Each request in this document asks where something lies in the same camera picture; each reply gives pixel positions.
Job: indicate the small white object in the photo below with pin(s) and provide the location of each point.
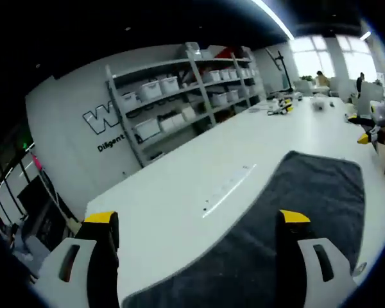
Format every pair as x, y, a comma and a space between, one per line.
317, 104

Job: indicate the cluster of yellow-tipped tools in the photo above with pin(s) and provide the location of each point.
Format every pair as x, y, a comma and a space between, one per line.
280, 107

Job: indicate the grey metal shelving rack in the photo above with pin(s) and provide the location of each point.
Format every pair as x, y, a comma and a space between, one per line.
199, 86

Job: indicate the row of white storage bins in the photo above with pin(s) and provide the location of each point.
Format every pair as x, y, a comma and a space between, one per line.
150, 91

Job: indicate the black tripod stand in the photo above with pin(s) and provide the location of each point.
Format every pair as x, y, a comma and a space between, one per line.
282, 70

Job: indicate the pink hanging tag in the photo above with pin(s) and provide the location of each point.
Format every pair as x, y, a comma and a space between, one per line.
36, 161

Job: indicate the green exit sign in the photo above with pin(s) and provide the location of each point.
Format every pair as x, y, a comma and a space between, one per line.
25, 146

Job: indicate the bright window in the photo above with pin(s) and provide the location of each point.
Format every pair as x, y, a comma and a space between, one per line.
311, 54

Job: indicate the grey towel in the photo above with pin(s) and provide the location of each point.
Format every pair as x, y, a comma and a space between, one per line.
308, 199

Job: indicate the long ceiling light strip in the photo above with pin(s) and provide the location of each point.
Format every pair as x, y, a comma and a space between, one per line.
274, 17

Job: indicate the dark equipment cabinet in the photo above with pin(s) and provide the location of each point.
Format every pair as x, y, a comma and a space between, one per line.
41, 211

